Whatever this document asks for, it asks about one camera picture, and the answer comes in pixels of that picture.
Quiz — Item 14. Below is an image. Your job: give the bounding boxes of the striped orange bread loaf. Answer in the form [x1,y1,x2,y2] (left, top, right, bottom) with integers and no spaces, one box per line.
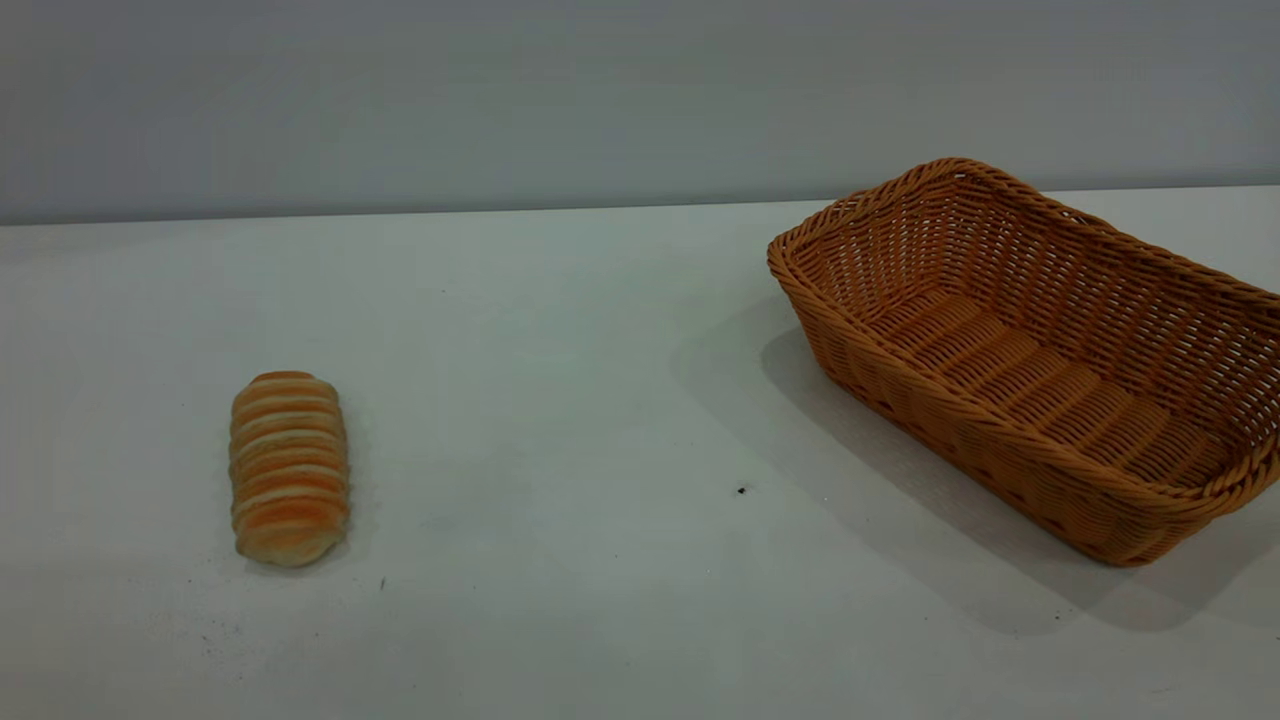
[228,371,351,568]

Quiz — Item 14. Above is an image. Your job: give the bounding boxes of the orange woven wicker basket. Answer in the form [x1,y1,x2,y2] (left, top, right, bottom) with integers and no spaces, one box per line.
[767,157,1280,568]

